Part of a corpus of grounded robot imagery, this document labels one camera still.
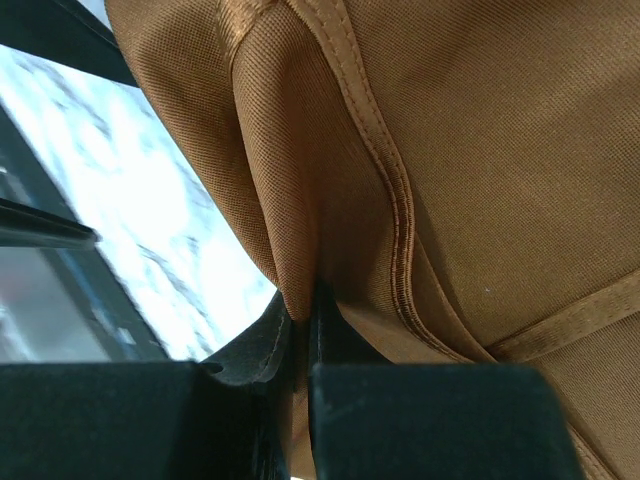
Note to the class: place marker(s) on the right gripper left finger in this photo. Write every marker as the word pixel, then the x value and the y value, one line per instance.
pixel 227 417

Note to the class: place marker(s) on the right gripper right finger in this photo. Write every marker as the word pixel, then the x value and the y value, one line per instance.
pixel 373 419

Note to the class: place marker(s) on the brown cloth napkin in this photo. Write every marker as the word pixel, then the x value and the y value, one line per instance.
pixel 464 174

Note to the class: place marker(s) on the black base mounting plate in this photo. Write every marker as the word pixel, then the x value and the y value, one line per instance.
pixel 68 306

